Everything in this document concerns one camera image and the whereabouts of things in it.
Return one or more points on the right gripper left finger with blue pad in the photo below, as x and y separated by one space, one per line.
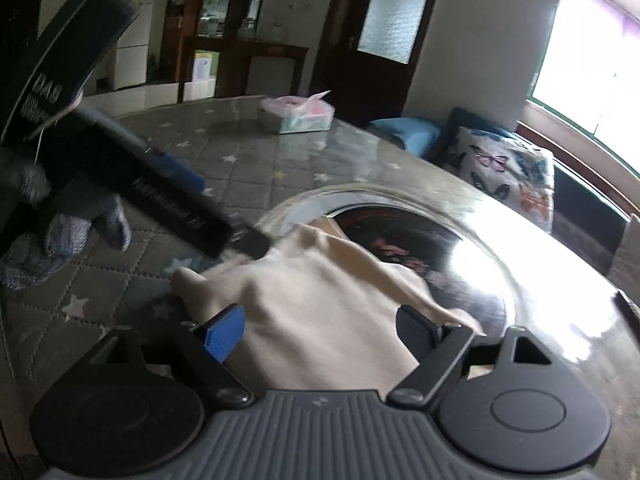
197 355

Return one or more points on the tissue box pink green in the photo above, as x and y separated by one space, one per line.
295 114

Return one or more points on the grey gloved left hand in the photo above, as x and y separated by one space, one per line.
43 228

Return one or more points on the dark remote on table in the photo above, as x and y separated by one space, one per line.
628 309

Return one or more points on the beige long sleeve garment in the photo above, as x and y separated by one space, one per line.
320 312

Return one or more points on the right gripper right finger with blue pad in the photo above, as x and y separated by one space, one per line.
439 350

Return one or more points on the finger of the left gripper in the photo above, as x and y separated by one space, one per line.
246 239
167 167

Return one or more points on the dark wooden door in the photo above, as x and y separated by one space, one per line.
367 56

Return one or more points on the white refrigerator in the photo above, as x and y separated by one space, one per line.
125 65

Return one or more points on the blue sofa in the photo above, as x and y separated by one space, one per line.
585 219

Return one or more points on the dark wooden cabinet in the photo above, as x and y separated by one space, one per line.
225 30

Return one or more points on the butterfly print pillow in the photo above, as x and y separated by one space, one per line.
517 174

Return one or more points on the window with green frame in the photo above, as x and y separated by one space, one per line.
588 75

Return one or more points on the glass lazy susan turntable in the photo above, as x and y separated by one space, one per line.
399 227

